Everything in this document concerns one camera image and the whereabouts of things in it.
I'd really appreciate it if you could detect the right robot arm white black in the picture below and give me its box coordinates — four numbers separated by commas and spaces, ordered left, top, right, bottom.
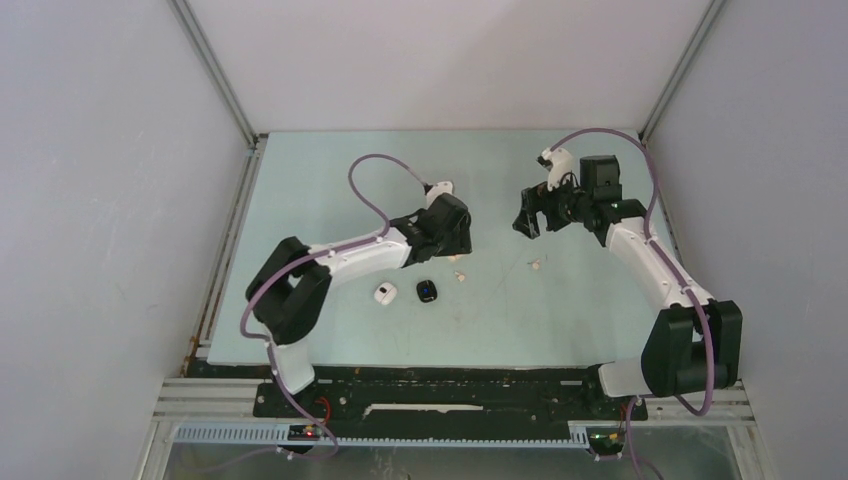
513, 148, 743, 418

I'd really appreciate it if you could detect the black earbud charging case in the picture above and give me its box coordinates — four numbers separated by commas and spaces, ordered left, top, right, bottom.
416, 280, 438, 303

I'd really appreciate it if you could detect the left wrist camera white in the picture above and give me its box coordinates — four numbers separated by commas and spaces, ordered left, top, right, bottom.
424, 180, 454, 208

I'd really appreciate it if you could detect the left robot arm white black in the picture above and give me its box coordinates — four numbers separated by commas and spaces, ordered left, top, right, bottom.
240, 192, 472, 417

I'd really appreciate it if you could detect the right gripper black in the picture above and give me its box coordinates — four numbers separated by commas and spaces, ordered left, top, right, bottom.
512, 170, 592, 239

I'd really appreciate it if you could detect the aluminium frame post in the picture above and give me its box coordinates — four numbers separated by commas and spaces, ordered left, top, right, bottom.
168, 0, 259, 148
639, 0, 729, 145

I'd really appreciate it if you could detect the white slotted cable duct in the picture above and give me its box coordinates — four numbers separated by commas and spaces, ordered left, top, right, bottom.
171, 422, 590, 449

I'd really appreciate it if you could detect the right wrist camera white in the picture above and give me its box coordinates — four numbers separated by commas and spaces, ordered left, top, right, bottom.
537, 147, 577, 191

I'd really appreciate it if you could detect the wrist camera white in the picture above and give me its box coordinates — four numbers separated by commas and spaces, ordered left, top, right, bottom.
537, 147, 577, 191
424, 180, 454, 208

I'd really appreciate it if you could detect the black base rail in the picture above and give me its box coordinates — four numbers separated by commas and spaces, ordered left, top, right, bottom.
252, 366, 629, 440

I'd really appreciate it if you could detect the white earbud charging case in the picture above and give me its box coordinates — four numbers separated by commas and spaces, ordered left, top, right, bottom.
374, 282, 398, 306

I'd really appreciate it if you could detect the right aluminium frame post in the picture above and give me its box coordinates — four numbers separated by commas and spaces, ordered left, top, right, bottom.
639, 0, 729, 145

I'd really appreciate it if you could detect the left aluminium frame post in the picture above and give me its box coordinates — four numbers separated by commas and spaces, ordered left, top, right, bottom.
168, 0, 259, 148

